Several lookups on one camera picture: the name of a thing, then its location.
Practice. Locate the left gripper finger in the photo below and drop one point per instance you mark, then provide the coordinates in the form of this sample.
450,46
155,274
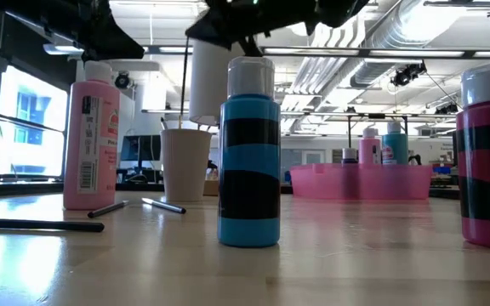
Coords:
109,42

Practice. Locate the small blue paint bottle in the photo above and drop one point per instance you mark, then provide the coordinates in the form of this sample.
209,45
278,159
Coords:
249,191

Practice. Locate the white table lamp wooden base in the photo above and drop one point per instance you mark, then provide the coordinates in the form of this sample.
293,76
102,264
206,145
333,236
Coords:
206,85

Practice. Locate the black aluminium table frame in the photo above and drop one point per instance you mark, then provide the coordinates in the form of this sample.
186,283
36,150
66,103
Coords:
138,187

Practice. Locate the black computer monitor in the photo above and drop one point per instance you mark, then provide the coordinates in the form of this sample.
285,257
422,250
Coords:
140,148

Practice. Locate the thin black paintbrush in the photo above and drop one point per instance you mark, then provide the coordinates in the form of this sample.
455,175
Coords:
164,205
36,224
184,76
108,209

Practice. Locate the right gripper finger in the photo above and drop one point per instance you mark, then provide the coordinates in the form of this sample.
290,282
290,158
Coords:
223,27

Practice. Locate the black ceiling camera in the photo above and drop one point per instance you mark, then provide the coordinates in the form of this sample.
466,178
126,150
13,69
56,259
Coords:
406,74

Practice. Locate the large light pink paint bottle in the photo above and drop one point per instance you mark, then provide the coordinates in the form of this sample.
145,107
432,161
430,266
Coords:
96,170

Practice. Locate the pink plastic tray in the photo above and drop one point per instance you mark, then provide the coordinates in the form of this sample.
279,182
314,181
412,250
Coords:
398,183

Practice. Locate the beige paper cup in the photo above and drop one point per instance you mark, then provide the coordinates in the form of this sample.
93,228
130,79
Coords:
185,170

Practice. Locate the large teal paint bottle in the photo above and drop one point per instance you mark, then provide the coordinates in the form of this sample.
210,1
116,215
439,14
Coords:
396,146

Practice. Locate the silver ceiling air duct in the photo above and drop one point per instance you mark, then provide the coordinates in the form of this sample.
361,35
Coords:
398,34

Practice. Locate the large glass window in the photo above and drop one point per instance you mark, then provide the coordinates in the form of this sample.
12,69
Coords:
28,127

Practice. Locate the small purple paint bottle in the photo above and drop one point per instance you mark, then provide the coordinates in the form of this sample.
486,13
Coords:
349,155

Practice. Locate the small magenta paint bottle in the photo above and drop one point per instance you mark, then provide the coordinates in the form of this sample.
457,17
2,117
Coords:
487,170

